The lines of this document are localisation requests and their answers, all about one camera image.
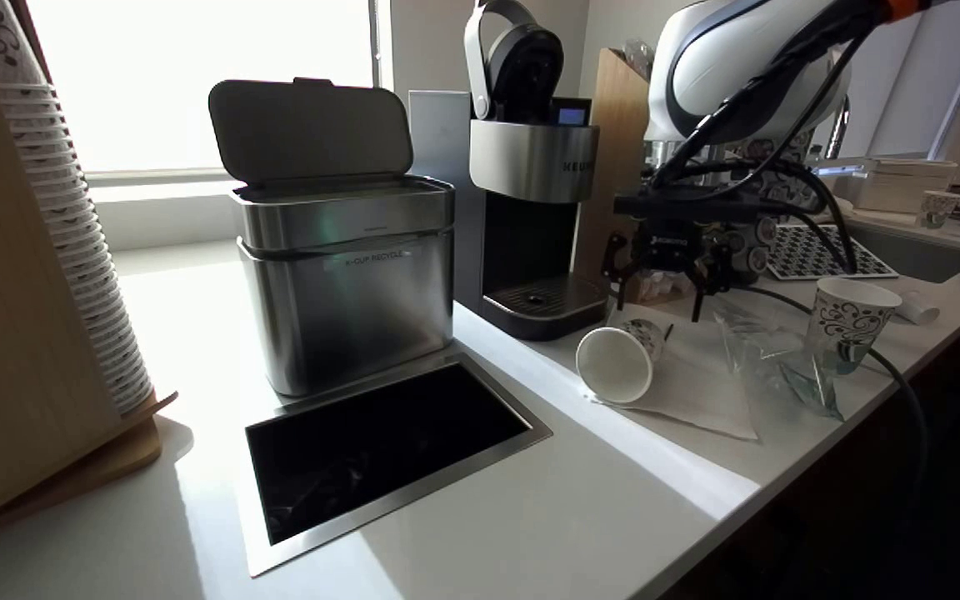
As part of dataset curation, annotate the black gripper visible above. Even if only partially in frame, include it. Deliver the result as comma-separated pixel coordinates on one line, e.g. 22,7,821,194
607,190,776,327

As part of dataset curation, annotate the patterned paper coffee cup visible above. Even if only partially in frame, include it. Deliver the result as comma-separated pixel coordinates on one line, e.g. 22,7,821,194
810,273,907,378
574,316,678,411

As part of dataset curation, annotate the small paper cup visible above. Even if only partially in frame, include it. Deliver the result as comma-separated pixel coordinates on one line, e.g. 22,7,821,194
918,188,960,230

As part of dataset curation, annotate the wooden cup dispenser box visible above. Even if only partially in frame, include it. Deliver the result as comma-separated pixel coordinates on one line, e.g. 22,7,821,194
0,0,177,546

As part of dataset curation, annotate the white paper napkin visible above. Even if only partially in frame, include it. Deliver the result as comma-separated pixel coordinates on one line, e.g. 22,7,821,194
627,316,767,442

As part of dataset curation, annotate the wooden pod organizer rack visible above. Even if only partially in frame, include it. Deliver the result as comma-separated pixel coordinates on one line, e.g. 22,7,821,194
574,43,656,280

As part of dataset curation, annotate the clear plastic bag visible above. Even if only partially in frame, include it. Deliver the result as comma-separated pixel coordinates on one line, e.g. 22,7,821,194
709,287,848,423

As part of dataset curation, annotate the black white patterned mat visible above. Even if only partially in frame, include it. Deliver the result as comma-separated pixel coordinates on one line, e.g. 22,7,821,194
760,217,905,284

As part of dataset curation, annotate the black silver coffee machine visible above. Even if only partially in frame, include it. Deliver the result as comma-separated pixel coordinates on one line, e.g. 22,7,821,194
404,0,615,344

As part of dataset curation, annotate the white box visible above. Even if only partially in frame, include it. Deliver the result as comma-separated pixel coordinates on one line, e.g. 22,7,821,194
857,152,960,221

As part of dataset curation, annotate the grey sink basin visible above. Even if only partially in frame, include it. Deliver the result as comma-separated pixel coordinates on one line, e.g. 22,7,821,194
845,210,960,287

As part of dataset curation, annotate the stainless steel lidded bin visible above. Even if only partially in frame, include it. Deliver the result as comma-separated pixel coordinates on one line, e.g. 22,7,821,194
207,72,459,403

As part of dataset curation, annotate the steel framed counter chute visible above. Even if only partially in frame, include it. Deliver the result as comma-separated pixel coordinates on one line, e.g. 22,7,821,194
236,348,552,581

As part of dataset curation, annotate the bright window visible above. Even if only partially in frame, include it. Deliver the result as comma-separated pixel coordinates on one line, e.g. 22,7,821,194
22,0,392,188

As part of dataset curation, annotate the tall stack of paper cups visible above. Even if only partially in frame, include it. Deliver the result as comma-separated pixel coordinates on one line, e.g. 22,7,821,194
0,0,160,420

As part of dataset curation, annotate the black power cable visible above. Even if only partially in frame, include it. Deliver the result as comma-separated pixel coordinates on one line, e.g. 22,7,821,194
741,280,941,536

